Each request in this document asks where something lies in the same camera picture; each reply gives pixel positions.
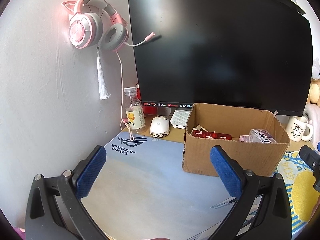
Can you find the white cartoon mug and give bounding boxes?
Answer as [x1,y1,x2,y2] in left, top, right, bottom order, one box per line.
[286,116,314,141]

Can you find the orange and grey plush toy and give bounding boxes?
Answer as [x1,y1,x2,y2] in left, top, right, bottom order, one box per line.
[309,57,320,105]

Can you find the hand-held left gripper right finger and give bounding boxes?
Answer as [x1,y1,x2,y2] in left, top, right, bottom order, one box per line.
[209,145,293,240]

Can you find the black curved computer monitor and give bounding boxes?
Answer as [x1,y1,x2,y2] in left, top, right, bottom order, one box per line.
[127,0,313,117]

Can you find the white headphone cable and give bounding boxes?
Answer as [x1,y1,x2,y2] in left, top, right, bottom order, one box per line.
[115,51,134,141]

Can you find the pink garment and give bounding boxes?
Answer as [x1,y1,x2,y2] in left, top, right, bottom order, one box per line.
[13,226,26,240]

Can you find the white tassel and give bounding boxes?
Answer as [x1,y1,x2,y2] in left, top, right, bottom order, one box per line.
[96,47,112,100]

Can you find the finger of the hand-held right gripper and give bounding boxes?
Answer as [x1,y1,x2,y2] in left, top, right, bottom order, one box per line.
[299,145,320,168]
[312,168,320,193]

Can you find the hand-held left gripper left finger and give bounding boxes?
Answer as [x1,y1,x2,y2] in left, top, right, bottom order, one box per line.
[25,145,108,240]

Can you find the light blue desk mat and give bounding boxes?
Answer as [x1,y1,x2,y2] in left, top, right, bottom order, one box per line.
[82,130,275,240]

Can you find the clear plastic drink bottle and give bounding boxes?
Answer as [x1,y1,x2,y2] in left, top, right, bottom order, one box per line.
[124,87,147,134]

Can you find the purple printed clear packet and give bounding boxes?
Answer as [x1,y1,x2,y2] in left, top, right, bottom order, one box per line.
[249,129,276,145]

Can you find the brown cardboard box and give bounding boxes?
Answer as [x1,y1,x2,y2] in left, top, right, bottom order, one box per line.
[182,102,291,178]

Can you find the yellow and blue towel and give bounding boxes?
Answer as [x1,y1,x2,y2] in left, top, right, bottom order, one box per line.
[275,151,320,233]

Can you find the pink cat-ear headphones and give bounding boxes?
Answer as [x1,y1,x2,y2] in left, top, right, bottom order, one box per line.
[62,0,162,52]

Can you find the white patterned computer mouse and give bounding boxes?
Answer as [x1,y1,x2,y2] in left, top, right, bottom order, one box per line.
[149,115,170,138]

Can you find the red patterned box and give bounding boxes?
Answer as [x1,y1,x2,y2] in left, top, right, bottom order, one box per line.
[191,130,233,140]

